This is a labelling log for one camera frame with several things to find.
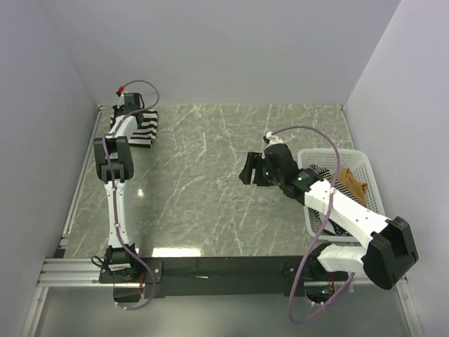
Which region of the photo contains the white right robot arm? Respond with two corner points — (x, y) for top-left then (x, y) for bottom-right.
(239, 143), (419, 290)

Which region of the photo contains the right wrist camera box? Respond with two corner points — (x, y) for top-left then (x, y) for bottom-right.
(263, 131), (284, 150)

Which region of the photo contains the tan brown tank top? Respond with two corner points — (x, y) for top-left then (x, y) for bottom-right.
(337, 168), (369, 206)

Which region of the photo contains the white plastic laundry basket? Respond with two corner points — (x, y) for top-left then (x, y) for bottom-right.
(297, 148), (385, 237)

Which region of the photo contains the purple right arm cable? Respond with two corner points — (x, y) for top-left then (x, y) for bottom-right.
(272, 126), (355, 324)

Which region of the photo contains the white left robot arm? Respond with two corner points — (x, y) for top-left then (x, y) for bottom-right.
(93, 91), (143, 282)

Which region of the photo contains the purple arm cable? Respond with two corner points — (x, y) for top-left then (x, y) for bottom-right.
(272, 126), (355, 324)
(101, 80), (161, 311)

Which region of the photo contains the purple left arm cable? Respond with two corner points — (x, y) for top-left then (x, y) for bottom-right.
(101, 80), (161, 311)

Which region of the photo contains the thin striped tank top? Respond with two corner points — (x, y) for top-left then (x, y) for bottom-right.
(307, 164), (357, 237)

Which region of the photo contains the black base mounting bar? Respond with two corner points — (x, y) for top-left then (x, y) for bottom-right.
(98, 256), (348, 299)

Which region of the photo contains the wide striped tank top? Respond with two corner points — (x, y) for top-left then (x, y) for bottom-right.
(107, 110), (158, 148)

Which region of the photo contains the aluminium frame rail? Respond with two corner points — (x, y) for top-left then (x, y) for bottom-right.
(37, 254), (410, 287)

